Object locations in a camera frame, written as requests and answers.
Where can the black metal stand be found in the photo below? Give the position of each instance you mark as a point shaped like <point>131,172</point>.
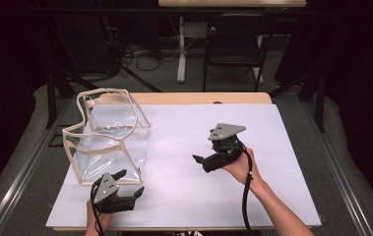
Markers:
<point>320,108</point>
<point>51,105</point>

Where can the black folding chair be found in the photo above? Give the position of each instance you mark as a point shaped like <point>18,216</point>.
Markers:
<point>239,42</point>

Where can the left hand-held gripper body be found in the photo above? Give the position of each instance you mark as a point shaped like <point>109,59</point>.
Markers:
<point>107,191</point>

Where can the white table mat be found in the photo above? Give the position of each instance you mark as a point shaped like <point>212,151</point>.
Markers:
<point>180,196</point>

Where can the white-legged desk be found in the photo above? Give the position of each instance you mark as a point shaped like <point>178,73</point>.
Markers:
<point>233,3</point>

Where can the person's right hand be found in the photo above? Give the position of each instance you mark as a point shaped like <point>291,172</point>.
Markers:
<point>239,170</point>

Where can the person's left hand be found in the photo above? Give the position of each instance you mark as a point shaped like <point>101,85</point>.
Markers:
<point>100,221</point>

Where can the person's dark clothing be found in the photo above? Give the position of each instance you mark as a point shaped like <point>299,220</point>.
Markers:
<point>223,234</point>

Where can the aluminium floor rail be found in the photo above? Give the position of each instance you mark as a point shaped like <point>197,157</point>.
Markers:
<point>23,178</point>
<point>343,180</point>

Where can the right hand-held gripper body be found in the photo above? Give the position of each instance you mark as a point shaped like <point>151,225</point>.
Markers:
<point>225,147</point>

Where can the clear bag with beige trim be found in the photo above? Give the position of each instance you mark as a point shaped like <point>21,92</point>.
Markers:
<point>108,131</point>

